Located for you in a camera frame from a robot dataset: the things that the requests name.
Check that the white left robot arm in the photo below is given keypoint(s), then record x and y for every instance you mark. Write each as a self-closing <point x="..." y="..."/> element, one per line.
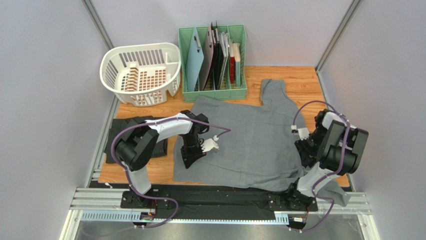
<point x="133" y="147"/>

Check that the white slotted cable duct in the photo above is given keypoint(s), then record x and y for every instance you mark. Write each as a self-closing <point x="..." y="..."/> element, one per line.
<point x="143" y="217"/>

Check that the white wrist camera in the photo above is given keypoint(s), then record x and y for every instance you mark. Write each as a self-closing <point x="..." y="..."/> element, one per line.
<point x="210" y="145"/>
<point x="302" y="133"/>

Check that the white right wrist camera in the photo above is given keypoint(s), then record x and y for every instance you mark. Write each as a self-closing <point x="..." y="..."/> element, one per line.
<point x="302" y="133"/>

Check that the green file organizer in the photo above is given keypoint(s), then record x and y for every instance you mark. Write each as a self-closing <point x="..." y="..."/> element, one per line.
<point x="225" y="90"/>

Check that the dark striped folded shirt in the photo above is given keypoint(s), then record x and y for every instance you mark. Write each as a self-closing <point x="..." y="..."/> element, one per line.
<point x="117" y="125"/>

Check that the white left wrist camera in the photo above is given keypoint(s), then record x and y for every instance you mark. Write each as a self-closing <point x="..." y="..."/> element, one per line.
<point x="210" y="145"/>

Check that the light blue clipboard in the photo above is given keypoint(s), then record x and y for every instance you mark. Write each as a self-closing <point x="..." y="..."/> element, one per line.
<point x="194" y="61"/>

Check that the red book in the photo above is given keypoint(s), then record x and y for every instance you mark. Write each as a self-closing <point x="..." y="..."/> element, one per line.
<point x="231" y="61"/>

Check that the white plastic laundry basket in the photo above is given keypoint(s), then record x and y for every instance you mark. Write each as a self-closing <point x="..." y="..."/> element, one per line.
<point x="142" y="75"/>

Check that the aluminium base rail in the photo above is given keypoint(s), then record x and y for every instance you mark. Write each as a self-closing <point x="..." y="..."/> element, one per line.
<point x="110" y="199"/>

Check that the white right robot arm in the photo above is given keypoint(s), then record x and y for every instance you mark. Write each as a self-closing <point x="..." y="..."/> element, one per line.
<point x="333" y="149"/>

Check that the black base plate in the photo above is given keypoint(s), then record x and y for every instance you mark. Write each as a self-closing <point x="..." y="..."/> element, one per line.
<point x="215" y="201"/>

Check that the grey long sleeve shirt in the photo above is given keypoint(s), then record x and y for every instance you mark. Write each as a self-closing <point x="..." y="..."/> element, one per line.
<point x="256" y="145"/>

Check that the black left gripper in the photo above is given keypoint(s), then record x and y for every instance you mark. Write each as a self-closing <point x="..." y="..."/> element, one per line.
<point x="189" y="158"/>

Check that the black folder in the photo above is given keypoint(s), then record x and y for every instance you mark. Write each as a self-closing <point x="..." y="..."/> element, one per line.
<point x="217" y="53"/>

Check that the pink grey clipboard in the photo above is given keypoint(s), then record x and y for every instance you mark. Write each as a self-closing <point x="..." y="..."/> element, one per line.
<point x="208" y="52"/>

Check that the teal book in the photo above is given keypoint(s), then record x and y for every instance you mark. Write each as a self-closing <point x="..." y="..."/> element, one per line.
<point x="237" y="64"/>

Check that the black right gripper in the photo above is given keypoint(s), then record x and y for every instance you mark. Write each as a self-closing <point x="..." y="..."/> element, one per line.
<point x="302" y="150"/>

